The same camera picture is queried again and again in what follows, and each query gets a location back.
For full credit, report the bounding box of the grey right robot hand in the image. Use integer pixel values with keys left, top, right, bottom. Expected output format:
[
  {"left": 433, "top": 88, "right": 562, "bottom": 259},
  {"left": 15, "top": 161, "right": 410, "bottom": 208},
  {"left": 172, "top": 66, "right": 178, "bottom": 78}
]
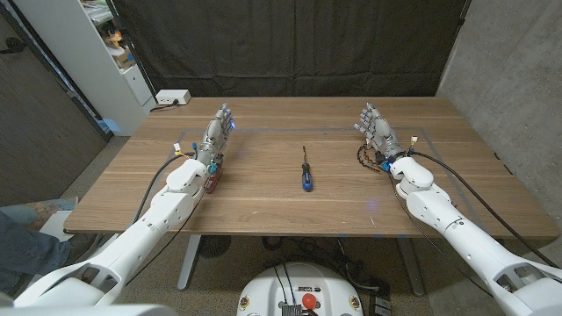
[{"left": 353, "top": 102, "right": 407, "bottom": 162}]

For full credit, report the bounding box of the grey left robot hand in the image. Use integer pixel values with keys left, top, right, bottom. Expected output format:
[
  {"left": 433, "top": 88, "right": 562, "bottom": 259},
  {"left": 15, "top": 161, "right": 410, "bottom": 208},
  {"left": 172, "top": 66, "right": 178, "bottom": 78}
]
[{"left": 195, "top": 102, "right": 235, "bottom": 167}]

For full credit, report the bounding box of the blue black screwdriver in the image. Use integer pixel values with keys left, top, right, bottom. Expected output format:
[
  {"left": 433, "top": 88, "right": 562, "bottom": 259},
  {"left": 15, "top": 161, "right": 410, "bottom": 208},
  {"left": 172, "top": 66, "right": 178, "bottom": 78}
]
[{"left": 301, "top": 146, "right": 313, "bottom": 193}]

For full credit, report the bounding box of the black toothed headband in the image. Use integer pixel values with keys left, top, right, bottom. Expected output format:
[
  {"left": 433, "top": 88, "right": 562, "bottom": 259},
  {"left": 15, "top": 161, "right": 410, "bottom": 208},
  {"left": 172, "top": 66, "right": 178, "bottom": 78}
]
[{"left": 357, "top": 142, "right": 383, "bottom": 174}]

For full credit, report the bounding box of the red flat packet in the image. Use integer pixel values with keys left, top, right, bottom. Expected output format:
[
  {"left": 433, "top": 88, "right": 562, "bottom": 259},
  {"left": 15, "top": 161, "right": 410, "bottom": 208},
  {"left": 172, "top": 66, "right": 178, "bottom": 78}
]
[{"left": 204, "top": 165, "right": 224, "bottom": 195}]

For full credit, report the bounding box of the white power strip box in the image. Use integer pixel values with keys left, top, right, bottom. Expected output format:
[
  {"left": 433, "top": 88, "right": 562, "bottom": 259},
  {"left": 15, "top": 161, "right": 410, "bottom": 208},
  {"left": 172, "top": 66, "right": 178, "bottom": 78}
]
[{"left": 155, "top": 89, "right": 192, "bottom": 106}]

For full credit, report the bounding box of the round black floor fan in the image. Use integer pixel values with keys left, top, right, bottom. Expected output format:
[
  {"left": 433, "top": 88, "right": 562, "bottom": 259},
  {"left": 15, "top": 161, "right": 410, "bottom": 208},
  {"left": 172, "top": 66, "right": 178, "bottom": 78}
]
[{"left": 198, "top": 235, "right": 233, "bottom": 259}]

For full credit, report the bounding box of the black backdrop curtain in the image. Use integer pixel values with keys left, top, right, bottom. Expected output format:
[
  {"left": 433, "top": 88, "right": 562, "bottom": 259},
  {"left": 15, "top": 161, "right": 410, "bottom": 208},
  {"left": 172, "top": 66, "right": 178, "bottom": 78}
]
[{"left": 112, "top": 0, "right": 471, "bottom": 98}]

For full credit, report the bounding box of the cardboard box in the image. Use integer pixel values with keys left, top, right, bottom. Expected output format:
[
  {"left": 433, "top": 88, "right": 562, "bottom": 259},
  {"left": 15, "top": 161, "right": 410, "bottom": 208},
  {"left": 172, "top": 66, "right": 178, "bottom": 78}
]
[{"left": 112, "top": 47, "right": 136, "bottom": 69}]

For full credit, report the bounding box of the white table leg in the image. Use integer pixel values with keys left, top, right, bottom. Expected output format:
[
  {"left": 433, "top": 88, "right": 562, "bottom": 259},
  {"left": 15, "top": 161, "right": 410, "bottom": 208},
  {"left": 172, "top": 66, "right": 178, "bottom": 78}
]
[
  {"left": 396, "top": 238, "right": 426, "bottom": 298},
  {"left": 177, "top": 234, "right": 202, "bottom": 291}
]

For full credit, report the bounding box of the orange toy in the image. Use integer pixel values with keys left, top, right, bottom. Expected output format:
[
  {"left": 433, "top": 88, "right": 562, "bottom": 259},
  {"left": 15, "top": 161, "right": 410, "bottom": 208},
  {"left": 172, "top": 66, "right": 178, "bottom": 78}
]
[{"left": 104, "top": 30, "right": 124, "bottom": 49}]

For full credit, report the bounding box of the white shelf cabinet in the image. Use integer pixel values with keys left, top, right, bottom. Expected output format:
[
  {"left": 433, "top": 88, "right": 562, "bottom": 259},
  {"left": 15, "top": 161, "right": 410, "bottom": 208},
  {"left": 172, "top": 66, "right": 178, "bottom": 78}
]
[{"left": 12, "top": 0, "right": 157, "bottom": 137}]

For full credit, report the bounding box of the white robot torso base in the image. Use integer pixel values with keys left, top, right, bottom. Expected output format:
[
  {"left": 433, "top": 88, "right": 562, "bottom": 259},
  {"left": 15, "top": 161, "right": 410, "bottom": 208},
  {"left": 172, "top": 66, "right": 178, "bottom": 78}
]
[{"left": 236, "top": 262, "right": 364, "bottom": 316}]

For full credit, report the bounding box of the black power brick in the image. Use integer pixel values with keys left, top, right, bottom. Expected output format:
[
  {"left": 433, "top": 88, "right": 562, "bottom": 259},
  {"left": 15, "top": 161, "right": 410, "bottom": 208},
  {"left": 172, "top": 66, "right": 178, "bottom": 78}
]
[{"left": 368, "top": 294, "right": 393, "bottom": 316}]

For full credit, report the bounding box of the white flat sheet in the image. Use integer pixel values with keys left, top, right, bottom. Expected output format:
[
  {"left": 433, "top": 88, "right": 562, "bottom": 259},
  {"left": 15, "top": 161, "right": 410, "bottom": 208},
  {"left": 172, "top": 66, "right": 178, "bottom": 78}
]
[{"left": 39, "top": 210, "right": 76, "bottom": 242}]

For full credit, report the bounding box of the person in blue jeans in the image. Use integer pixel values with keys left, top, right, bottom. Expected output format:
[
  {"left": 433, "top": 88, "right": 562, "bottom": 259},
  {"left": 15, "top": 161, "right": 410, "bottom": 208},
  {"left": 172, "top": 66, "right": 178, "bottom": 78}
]
[{"left": 0, "top": 197, "right": 80, "bottom": 295}]

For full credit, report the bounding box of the black power strip cord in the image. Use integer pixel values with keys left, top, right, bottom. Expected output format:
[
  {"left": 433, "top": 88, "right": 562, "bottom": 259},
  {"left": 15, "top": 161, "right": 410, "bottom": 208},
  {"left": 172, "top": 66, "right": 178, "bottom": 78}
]
[{"left": 150, "top": 99, "right": 180, "bottom": 112}]

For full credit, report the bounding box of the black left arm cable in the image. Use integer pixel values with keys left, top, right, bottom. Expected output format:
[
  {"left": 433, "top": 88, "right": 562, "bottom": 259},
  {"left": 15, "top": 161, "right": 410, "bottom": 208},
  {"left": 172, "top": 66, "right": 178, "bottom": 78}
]
[{"left": 131, "top": 151, "right": 197, "bottom": 225}]

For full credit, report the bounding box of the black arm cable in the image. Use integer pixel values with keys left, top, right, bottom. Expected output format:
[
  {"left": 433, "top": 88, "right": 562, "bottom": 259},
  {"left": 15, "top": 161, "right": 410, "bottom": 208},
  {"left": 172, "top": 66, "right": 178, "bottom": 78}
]
[
  {"left": 131, "top": 151, "right": 197, "bottom": 225},
  {"left": 410, "top": 150, "right": 561, "bottom": 269}
]

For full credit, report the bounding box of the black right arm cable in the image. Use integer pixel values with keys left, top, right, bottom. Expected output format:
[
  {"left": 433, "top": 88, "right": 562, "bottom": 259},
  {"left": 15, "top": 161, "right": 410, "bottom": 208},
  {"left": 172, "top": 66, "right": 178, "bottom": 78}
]
[{"left": 410, "top": 150, "right": 561, "bottom": 269}]

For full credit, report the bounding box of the black floor cable bundle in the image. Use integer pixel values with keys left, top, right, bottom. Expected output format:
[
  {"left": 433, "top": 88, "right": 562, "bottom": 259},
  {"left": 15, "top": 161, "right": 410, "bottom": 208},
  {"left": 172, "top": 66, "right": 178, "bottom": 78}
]
[{"left": 263, "top": 236, "right": 392, "bottom": 296}]

